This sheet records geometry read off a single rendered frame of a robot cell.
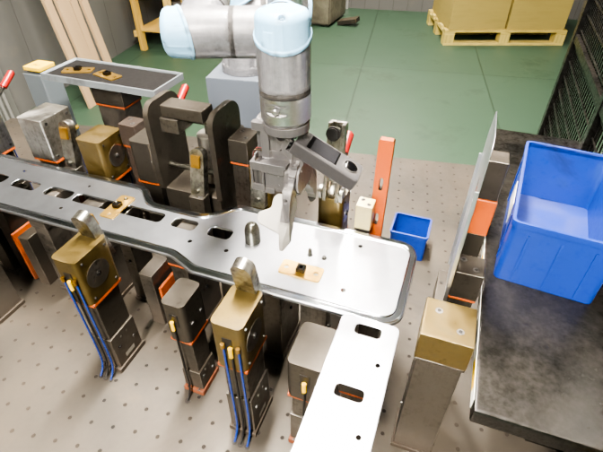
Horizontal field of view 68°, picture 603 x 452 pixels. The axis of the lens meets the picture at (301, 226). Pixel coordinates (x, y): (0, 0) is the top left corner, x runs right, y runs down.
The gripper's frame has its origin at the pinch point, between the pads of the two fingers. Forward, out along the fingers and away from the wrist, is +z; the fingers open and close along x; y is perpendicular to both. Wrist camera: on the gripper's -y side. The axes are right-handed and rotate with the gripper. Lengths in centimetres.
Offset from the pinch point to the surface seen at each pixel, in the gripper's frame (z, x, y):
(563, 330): 9.0, 0.9, -44.9
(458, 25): 91, -501, -3
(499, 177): -5.2, -18.9, -31.3
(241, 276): 2.0, 13.1, 5.5
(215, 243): 11.0, -1.5, 19.7
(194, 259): 10.9, 4.3, 21.3
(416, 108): 112, -313, 12
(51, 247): 24, 1, 67
